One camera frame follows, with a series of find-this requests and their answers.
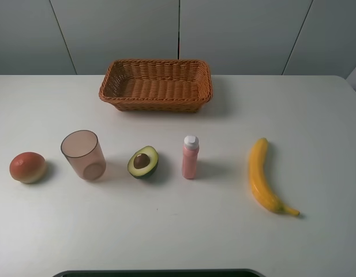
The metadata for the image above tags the pink bottle with white cap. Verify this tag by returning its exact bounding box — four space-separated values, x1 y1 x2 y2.
182 135 200 179

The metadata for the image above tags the brown woven wicker basket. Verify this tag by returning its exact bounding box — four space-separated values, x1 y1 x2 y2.
99 59 213 113

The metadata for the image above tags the red and yellow peach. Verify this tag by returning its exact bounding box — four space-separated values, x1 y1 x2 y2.
9 152 47 184

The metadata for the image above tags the yellow banana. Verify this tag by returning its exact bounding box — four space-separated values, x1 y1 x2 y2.
248 138 301 216

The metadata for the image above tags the translucent pink plastic cup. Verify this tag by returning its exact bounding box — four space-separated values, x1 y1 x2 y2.
61 130 106 181

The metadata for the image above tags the halved avocado with pit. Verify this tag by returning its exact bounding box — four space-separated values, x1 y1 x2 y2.
128 145 159 179

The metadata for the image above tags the black tray edge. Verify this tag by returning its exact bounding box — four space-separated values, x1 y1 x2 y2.
55 269 264 277

